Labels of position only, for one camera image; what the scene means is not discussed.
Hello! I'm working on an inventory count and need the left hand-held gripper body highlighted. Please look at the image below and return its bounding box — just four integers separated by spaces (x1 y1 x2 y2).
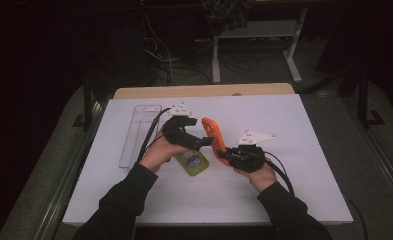
162 102 205 152

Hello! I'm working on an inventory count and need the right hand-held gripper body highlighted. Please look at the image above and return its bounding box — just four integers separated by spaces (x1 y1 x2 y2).
228 130 278 174

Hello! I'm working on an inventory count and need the orange phone case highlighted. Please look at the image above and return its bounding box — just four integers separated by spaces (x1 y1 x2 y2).
201 116 232 167

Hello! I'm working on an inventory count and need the green clown print phone case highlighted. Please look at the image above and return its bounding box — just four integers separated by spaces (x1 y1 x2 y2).
174 148 210 177

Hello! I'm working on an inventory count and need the clear plastic rack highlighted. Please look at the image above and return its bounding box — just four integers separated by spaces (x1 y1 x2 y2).
118 104 163 169

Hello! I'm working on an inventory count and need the person's right hand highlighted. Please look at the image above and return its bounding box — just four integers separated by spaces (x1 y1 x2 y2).
233 158 278 194

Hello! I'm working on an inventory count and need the person's left hand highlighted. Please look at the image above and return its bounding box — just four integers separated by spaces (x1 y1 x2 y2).
138 128 192 174

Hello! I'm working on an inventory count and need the black metal stand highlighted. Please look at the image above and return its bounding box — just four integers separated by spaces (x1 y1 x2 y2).
356 66 387 129
72 74 97 130

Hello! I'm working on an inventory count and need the dark checked cloth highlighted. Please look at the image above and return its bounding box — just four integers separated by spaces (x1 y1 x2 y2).
200 0 256 36

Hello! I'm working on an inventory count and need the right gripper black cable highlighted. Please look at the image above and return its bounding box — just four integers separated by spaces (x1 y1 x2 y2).
263 150 297 198

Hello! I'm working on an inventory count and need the tangle of floor cables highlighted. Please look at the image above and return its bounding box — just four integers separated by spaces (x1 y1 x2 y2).
142 13 215 86

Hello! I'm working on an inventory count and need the white desk frame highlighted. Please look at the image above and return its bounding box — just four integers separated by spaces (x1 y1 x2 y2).
212 8 308 84

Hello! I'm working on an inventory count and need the aluminium rail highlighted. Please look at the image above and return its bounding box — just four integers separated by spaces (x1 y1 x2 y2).
33 99 109 240
342 96 393 208

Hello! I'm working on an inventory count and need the black floor cable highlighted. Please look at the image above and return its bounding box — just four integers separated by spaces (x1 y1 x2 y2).
346 197 369 240

